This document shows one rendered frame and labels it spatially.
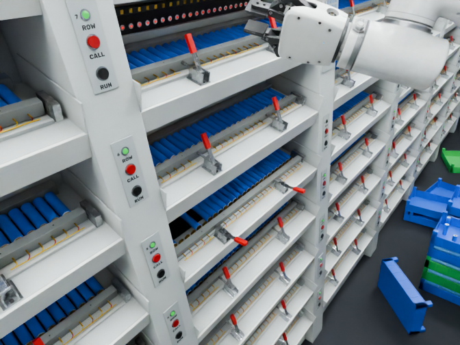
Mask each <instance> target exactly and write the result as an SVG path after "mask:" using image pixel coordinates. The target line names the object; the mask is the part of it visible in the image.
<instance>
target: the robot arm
mask: <svg viewBox="0 0 460 345"><path fill-rule="evenodd" d="M289 2H291V4H290V6H288V5H287V4H288V3H289ZM279 11H280V12H279ZM245 12H246V13H247V14H251V15H254V16H259V17H262V18H266V17H267V16H270V17H273V18H275V19H278V20H280V21H283V25H282V29H275V28H268V27H269V25H268V24H266V23H262V22H258V21H254V20H251V19H249V20H248V22H247V24H246V26H245V28H244V33H248V34H251V35H254V36H259V37H262V38H264V41H265V42H268V43H269V45H270V46H271V47H272V48H273V50H274V53H275V55H276V56H277V57H278V58H279V57H281V58H284V59H287V60H291V61H295V62H300V63H304V64H313V65H318V66H330V64H331V63H334V62H335V60H337V65H336V67H339V68H343V69H346V70H349V71H353V72H356V73H361V74H363V75H367V76H371V77H375V78H378V79H382V80H385V81H390V82H392V83H395V84H400V85H403V86H407V87H410V88H415V89H417V90H426V89H427V88H429V87H430V86H431V85H432V84H433V83H434V82H435V80H436V79H437V78H438V76H439V74H440V73H441V71H442V69H443V67H444V64H445V63H446V60H447V57H448V53H449V47H450V45H449V42H448V41H447V39H443V38H438V37H436V36H433V35H432V33H431V32H432V29H433V26H434V24H435V22H436V20H437V19H438V18H439V17H441V18H446V19H448V20H450V21H452V22H453V23H455V24H456V25H457V26H458V27H459V29H460V0H391V1H390V4H389V6H388V9H387V12H386V13H385V17H384V19H383V20H382V21H381V22H376V21H371V20H368V19H365V18H360V17H357V16H354V18H353V21H352V22H351V23H350V22H349V20H350V18H348V14H347V13H345V12H343V11H341V10H339V9H337V8H334V7H332V6H330V5H327V4H325V3H321V2H319V1H315V0H277V1H273V2H272V3H266V2H263V1H258V0H250V1H249V3H248V5H247V6H246V8H245ZM282 12H283V13H282ZM277 36H278V37H277Z"/></svg>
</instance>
